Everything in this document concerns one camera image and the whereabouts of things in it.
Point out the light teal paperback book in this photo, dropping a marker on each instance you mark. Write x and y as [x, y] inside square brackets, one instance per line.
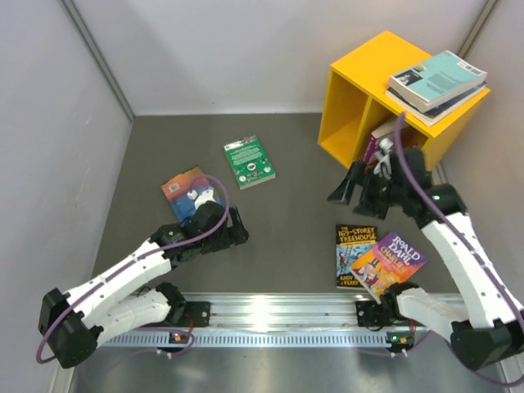
[435, 81]

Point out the blue orange paperback book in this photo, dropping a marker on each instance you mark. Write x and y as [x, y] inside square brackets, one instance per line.
[176, 189]

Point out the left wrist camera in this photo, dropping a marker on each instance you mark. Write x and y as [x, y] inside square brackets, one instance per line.
[200, 198]

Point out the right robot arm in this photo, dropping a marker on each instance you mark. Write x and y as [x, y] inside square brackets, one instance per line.
[491, 329]

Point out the green paperback book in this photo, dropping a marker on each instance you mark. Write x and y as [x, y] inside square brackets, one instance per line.
[249, 162]

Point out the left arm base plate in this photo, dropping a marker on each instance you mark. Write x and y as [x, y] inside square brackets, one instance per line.
[196, 314]

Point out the dark blue 1984 book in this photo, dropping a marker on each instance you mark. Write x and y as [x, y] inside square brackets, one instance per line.
[437, 113]

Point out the Roald Dahl Charlie book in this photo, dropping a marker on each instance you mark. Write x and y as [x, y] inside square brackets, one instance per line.
[390, 261]

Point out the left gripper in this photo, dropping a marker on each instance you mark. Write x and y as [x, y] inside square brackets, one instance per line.
[237, 232]

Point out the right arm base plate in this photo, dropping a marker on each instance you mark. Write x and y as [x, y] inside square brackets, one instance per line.
[372, 316]

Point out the purple paperback book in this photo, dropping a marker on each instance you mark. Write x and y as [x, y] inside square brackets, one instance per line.
[385, 130]

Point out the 169-Storey Treehouse book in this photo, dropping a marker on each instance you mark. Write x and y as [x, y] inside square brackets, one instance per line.
[352, 241]

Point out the yellow wooden shelf box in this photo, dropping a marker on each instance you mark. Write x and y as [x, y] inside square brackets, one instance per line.
[356, 102]

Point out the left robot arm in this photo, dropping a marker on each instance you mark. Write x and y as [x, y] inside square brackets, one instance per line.
[76, 322]

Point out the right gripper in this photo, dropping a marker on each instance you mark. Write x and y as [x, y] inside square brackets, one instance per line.
[359, 173]

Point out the perforated cable duct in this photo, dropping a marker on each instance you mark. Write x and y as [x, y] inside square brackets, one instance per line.
[222, 339]

